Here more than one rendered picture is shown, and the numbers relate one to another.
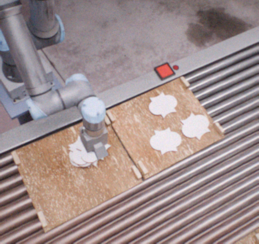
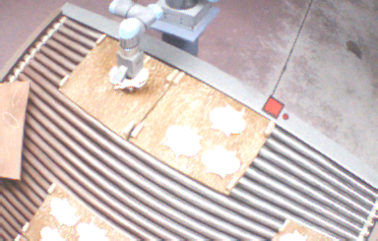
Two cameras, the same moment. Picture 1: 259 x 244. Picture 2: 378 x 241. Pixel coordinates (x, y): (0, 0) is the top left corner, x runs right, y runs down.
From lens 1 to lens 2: 129 cm
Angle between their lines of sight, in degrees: 35
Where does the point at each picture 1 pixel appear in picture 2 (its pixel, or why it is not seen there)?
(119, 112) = (191, 86)
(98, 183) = (104, 103)
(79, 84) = (148, 10)
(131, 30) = (360, 117)
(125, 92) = (222, 83)
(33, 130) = not seen: hidden behind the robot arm
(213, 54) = (320, 144)
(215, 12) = not seen: outside the picture
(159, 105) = (224, 116)
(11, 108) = not seen: hidden behind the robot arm
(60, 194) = (85, 83)
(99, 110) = (126, 29)
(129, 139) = (163, 108)
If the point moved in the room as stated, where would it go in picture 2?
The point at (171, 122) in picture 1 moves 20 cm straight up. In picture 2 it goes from (211, 139) to (215, 105)
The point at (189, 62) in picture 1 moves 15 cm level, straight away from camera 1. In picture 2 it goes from (299, 126) to (327, 122)
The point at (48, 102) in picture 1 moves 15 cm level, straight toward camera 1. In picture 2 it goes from (122, 5) to (92, 25)
